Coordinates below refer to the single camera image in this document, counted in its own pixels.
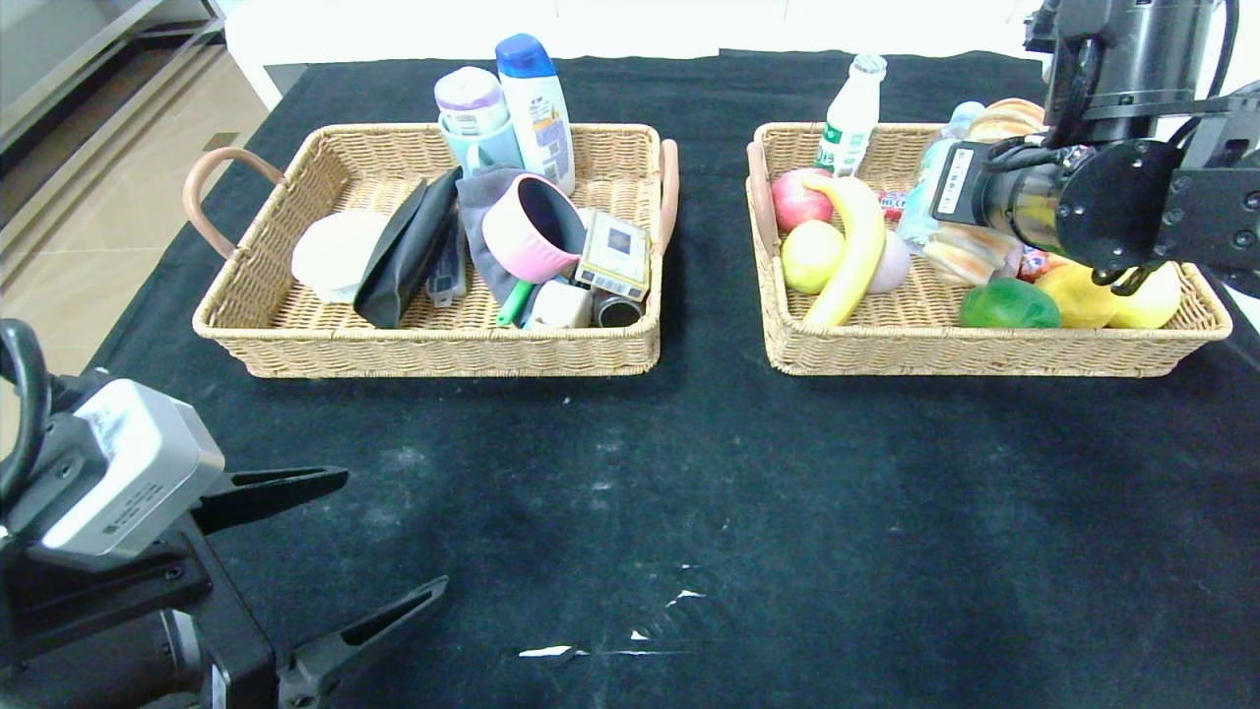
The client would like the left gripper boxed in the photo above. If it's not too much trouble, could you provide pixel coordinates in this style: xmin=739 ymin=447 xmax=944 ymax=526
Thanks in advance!
xmin=0 ymin=465 xmax=450 ymax=709

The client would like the black glasses case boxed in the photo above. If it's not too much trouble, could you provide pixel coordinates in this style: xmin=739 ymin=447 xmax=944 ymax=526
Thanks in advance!
xmin=352 ymin=167 xmax=464 ymax=331

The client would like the pink saucepan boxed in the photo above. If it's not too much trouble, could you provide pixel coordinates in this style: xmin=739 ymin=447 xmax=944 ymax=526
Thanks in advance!
xmin=482 ymin=174 xmax=589 ymax=284

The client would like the playing card box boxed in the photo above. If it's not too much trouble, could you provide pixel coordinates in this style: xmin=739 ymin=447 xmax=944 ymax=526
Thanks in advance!
xmin=575 ymin=210 xmax=653 ymax=302

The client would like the yellow banana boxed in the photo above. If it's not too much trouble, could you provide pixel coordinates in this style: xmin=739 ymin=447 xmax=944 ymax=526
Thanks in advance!
xmin=799 ymin=169 xmax=887 ymax=328

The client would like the clear water bottle blue cap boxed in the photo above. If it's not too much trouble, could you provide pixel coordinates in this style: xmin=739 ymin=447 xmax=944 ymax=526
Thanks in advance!
xmin=898 ymin=100 xmax=985 ymax=249

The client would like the ridged bread loaf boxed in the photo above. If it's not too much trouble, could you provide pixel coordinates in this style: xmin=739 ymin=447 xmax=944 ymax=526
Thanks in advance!
xmin=920 ymin=97 xmax=1047 ymax=288

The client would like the wicker basket with household items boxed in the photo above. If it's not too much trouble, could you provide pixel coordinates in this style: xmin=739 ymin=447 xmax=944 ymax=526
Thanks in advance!
xmin=184 ymin=122 xmax=682 ymax=379

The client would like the dark cup in basket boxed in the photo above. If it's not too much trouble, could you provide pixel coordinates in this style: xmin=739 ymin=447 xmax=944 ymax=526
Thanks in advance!
xmin=594 ymin=293 xmax=647 ymax=328

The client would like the wicker basket with food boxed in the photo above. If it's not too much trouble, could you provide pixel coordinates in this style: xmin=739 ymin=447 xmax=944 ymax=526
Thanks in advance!
xmin=746 ymin=121 xmax=1233 ymax=377

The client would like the clear plastic case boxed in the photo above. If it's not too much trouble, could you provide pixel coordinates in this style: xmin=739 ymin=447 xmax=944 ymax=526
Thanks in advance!
xmin=428 ymin=219 xmax=469 ymax=308

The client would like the white round container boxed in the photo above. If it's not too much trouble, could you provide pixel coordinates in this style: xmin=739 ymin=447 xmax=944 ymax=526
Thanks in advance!
xmin=292 ymin=210 xmax=391 ymax=304

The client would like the small cream cup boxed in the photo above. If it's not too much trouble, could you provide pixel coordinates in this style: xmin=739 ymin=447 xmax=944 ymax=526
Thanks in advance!
xmin=532 ymin=281 xmax=595 ymax=330

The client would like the grey cloth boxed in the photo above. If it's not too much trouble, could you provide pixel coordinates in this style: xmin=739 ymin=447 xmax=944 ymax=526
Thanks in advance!
xmin=455 ymin=165 xmax=552 ymax=304

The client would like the black table cloth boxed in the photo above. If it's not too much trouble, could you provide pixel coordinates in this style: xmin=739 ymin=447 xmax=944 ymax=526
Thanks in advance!
xmin=0 ymin=49 xmax=1260 ymax=709

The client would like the mint green mug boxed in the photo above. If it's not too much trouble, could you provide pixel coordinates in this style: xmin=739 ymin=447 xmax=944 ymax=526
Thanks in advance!
xmin=438 ymin=116 xmax=526 ymax=175

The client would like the purple lid jar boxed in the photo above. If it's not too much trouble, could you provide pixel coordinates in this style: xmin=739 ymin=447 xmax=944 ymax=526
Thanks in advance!
xmin=434 ymin=66 xmax=510 ymax=137

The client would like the white shampoo bottle blue cap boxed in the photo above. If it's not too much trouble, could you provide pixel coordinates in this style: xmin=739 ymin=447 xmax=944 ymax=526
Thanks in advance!
xmin=494 ymin=33 xmax=578 ymax=198

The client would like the white low bench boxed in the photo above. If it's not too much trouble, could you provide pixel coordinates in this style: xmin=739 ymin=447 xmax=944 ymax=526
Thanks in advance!
xmin=224 ymin=0 xmax=1025 ymax=111

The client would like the grey metal shelf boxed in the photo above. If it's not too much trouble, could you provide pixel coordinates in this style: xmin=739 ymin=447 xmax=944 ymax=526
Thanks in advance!
xmin=0 ymin=0 xmax=229 ymax=149

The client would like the small yellow lemon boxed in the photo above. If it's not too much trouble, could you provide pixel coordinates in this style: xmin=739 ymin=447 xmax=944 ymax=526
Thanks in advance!
xmin=781 ymin=219 xmax=846 ymax=294

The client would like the red apple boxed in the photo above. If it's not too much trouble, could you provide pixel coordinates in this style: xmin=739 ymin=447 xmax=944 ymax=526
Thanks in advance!
xmin=771 ymin=167 xmax=836 ymax=232

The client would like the pale pink round fruit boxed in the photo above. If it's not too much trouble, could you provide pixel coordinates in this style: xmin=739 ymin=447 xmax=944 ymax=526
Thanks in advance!
xmin=866 ymin=231 xmax=914 ymax=293

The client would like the white yogurt drink bottle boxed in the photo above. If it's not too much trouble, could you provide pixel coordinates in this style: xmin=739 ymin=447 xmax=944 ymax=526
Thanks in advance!
xmin=815 ymin=54 xmax=887 ymax=176

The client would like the green lime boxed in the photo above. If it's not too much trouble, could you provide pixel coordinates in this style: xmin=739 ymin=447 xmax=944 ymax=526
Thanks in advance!
xmin=960 ymin=278 xmax=1061 ymax=329

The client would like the yellow mango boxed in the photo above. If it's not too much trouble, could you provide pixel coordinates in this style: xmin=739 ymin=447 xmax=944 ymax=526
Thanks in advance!
xmin=1036 ymin=261 xmax=1123 ymax=329

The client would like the large yellow lemon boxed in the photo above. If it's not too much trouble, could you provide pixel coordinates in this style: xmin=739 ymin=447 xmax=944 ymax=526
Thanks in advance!
xmin=1112 ymin=261 xmax=1182 ymax=329

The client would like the white cabinet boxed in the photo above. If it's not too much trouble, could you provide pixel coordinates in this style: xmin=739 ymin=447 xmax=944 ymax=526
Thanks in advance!
xmin=1004 ymin=0 xmax=1260 ymax=326

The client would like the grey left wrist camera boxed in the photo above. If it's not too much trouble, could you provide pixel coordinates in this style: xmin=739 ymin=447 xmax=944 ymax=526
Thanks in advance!
xmin=5 ymin=379 xmax=226 ymax=572

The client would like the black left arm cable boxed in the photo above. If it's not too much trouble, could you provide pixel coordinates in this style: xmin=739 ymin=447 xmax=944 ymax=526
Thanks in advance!
xmin=0 ymin=318 xmax=53 ymax=505

